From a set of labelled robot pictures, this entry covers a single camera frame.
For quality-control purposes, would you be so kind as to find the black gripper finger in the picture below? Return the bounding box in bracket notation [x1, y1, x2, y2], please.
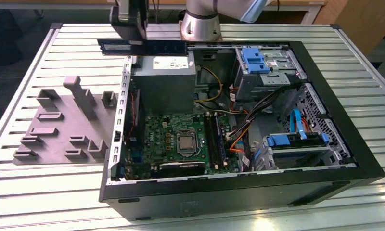
[120, 25, 148, 55]

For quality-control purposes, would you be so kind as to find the blue RAM stick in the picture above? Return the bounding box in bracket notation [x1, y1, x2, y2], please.
[214, 115, 228, 164]
[97, 39, 189, 56]

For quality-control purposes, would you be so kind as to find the black-clip RAM slot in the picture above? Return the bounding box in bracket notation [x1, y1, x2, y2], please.
[210, 112, 225, 167]
[204, 112, 217, 169]

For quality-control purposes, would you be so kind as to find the white-clip RAM slot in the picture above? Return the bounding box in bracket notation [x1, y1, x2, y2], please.
[206, 112, 221, 169]
[213, 111, 229, 167]

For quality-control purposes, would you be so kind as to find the grey power supply unit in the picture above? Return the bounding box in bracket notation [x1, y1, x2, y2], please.
[129, 54, 198, 116]

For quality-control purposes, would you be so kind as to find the blue plastic drive latch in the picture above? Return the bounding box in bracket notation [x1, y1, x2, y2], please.
[241, 48, 272, 75]

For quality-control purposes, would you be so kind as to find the green motherboard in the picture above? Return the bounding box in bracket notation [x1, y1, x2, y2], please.
[124, 113, 241, 180]

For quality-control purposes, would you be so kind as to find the grey parts rack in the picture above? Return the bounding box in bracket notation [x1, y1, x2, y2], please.
[13, 75, 118, 166]

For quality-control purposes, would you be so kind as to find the metal CPU socket cover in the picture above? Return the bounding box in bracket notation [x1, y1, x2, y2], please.
[174, 129, 201, 157]

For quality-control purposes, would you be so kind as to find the metal optical drive cage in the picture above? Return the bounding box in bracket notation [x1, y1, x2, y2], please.
[233, 47, 309, 102]

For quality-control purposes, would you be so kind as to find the silver CPU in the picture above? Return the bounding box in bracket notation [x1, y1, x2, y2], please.
[178, 136, 196, 150]

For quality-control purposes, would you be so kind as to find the socket locking lever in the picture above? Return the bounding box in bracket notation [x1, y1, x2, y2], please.
[194, 133, 202, 157]

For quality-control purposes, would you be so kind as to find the white-framed wooden desk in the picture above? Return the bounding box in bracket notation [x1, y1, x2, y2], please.
[262, 0, 328, 25]

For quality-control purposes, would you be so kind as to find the black graphics card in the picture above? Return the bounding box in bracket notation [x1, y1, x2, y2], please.
[150, 161, 206, 179]

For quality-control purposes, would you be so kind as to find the hard disk in blue carrier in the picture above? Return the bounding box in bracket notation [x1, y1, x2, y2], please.
[264, 133, 330, 148]

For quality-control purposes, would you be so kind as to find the wooden cabinet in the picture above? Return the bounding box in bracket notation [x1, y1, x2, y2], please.
[314, 0, 385, 57]

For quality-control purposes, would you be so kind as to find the metal disk bay cage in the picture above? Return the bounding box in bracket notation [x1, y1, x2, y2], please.
[262, 134, 344, 173]

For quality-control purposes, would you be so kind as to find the black open PC case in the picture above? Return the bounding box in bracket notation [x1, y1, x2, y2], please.
[97, 40, 385, 221]

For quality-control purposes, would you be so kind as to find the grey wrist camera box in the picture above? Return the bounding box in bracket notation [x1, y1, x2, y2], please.
[117, 0, 130, 22]

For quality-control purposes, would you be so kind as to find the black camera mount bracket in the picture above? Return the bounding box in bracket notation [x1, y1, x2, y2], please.
[110, 6, 130, 26]

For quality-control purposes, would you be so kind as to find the yellow and black wire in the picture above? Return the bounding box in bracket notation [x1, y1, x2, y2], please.
[193, 66, 224, 104]

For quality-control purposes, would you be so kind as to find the white green black wire bundle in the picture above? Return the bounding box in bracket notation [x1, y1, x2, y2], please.
[193, 100, 234, 114]

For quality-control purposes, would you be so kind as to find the red orange black wire bundle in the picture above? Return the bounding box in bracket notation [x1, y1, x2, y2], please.
[229, 105, 249, 116]

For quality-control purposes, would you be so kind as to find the black cable bundle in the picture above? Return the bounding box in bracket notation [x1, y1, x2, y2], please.
[226, 83, 302, 142]

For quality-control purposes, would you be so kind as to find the blue disk wire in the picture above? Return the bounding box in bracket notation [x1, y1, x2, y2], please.
[290, 108, 309, 140]

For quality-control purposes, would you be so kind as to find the red disk wire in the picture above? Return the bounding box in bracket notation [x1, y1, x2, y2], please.
[301, 116, 314, 135]

